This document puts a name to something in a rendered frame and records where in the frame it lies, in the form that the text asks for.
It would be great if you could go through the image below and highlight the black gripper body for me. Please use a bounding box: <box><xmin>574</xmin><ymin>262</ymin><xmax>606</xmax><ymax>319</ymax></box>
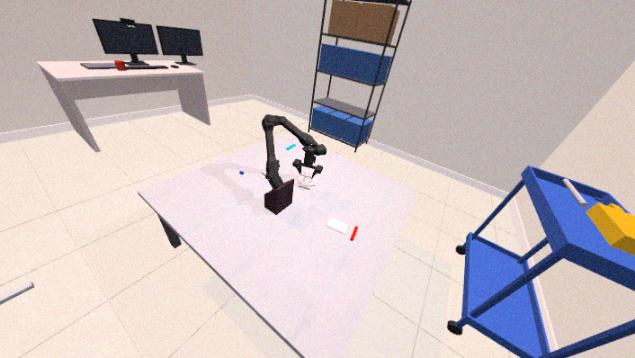
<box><xmin>292</xmin><ymin>157</ymin><xmax>323</xmax><ymax>174</ymax></box>

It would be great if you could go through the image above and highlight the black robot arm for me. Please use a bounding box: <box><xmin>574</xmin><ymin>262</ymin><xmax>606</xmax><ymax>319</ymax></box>
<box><xmin>262</xmin><ymin>114</ymin><xmax>326</xmax><ymax>190</ymax></box>

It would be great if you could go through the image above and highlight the pale pink flat plate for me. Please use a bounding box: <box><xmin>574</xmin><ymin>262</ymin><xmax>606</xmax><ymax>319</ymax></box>
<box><xmin>326</xmin><ymin>217</ymin><xmax>349</xmax><ymax>234</ymax></box>

